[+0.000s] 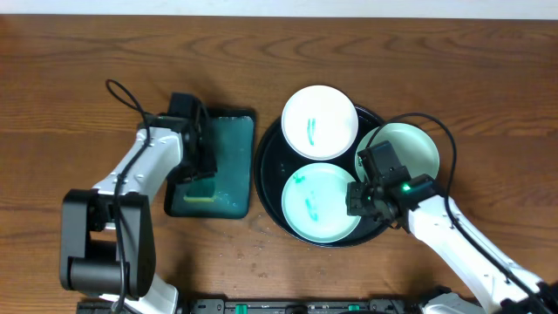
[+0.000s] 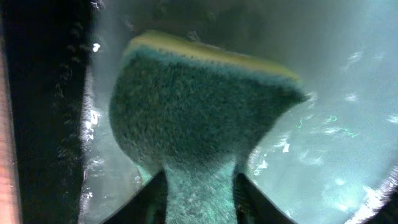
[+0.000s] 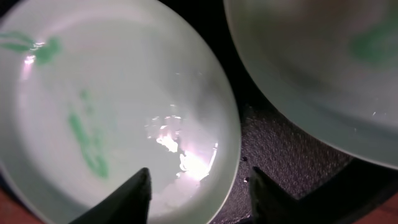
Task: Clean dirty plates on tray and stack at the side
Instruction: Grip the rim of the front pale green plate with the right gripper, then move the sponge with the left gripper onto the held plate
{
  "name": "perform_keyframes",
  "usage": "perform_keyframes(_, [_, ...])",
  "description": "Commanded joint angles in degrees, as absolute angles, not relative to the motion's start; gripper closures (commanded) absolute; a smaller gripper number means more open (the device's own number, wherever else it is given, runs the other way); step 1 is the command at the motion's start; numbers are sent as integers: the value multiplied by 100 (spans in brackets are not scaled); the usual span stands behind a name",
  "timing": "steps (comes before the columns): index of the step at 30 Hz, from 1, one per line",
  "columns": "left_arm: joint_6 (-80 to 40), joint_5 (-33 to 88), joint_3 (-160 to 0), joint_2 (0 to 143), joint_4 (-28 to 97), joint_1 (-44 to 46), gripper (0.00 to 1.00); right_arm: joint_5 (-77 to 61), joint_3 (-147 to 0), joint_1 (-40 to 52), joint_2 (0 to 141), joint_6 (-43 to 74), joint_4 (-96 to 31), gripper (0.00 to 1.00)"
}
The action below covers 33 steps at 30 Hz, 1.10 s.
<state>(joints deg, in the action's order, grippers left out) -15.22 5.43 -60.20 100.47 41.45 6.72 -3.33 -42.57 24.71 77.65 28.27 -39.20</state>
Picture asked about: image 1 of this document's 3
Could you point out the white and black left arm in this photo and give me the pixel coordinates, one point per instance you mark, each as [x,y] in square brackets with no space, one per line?
[107,243]

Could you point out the rectangular black soapy water tray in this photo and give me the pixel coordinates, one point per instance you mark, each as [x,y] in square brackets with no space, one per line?
[233,135]

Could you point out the black base rail, green buttons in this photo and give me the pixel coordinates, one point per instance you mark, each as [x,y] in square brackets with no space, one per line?
[220,306]

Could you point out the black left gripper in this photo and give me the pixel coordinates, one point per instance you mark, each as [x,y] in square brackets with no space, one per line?
[202,158]

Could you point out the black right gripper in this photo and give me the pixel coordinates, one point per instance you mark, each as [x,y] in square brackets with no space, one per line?
[352,201]

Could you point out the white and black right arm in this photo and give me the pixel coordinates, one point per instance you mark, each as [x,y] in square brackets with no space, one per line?
[423,209]

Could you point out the white plate, green smear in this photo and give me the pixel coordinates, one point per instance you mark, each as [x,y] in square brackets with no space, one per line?
[319,122]

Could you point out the pale green plate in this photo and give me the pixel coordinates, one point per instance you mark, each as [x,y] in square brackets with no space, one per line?
[415,149]
[313,203]

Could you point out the round black tray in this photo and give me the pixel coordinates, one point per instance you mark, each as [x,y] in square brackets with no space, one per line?
[275,162]

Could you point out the green and yellow sponge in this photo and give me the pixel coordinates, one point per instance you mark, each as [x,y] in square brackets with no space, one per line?
[200,191]

